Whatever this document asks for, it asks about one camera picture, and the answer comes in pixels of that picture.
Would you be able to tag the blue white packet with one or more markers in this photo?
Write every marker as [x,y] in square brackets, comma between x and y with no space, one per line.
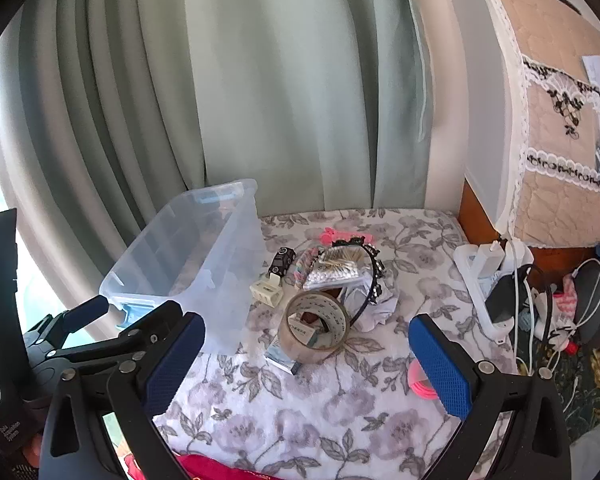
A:
[280,361]

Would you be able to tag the red cloth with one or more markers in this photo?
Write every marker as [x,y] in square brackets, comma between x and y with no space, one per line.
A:
[215,469]

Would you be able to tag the dark floral cloth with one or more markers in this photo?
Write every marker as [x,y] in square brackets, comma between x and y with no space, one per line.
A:
[597,380]

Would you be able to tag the white power strip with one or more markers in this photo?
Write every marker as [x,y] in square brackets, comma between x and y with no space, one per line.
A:
[472,270]

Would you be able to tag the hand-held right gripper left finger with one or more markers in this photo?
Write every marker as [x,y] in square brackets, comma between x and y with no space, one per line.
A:
[175,360]

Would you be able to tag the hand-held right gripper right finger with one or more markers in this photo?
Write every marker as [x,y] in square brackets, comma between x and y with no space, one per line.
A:
[440,370]

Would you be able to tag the black power adapter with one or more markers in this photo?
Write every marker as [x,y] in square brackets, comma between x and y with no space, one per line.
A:
[502,296]

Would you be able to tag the black lace headband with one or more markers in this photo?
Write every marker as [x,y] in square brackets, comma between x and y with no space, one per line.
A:
[376,280]

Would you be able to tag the white paper sheet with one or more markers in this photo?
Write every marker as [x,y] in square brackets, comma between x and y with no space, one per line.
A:
[597,72]

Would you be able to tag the grey curtain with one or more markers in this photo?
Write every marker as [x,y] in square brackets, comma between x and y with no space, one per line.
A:
[80,135]

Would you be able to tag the pale cloth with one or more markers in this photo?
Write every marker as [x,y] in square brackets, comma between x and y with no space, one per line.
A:
[381,317]

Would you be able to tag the beige quilted lace cover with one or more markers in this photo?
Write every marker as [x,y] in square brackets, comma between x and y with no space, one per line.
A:
[555,35]

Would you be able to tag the dark grey cushion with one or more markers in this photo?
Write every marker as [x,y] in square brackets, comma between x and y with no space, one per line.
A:
[592,310]

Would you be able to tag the white charger plug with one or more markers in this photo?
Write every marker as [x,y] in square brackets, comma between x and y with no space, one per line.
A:
[517,252]
[490,260]

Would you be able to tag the small black gadget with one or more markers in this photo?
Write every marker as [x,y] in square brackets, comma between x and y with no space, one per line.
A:
[281,260]

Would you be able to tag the clear packing tape roll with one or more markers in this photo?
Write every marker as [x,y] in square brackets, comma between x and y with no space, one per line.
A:
[305,352]

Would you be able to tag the clear plastic storage container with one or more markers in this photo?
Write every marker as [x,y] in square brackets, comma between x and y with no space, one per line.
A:
[200,260]

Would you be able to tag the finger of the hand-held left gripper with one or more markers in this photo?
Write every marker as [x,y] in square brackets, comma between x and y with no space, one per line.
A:
[87,310]
[130,342]

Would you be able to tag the brown wooden bed frame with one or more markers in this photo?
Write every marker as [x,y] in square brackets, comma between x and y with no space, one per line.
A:
[475,210]

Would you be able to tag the small white green box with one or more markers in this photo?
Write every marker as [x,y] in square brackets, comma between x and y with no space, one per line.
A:
[300,332]

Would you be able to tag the bag of cotton swabs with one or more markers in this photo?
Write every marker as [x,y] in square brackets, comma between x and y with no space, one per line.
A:
[337,269]

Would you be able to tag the pink hair clip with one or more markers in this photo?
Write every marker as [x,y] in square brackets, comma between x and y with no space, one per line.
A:
[330,234]

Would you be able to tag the pink cloth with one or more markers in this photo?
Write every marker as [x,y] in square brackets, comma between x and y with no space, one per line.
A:
[565,306]

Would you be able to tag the pastel braided band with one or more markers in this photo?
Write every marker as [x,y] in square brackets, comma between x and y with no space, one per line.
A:
[302,266]

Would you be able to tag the cream hair claw clip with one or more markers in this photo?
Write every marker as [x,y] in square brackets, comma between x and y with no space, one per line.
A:
[265,290]

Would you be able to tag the pale green curtain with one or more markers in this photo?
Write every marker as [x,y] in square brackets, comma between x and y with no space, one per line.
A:
[290,85]

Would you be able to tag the white headboard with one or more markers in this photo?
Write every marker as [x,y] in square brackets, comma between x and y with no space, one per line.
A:
[480,85]

